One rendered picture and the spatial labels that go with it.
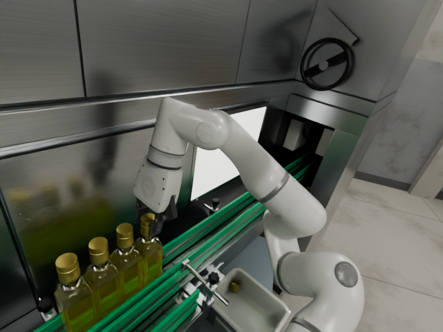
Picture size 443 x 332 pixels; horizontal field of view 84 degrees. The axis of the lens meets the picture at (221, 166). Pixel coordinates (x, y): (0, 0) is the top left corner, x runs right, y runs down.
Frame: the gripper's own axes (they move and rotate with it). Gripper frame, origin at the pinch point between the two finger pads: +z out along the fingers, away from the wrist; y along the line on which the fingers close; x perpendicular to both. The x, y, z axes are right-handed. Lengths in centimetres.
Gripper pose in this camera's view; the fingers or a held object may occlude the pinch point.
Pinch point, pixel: (148, 221)
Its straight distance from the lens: 60.7
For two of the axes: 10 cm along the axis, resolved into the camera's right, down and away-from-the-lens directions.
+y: 7.6, 4.2, -4.9
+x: 5.7, -0.6, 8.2
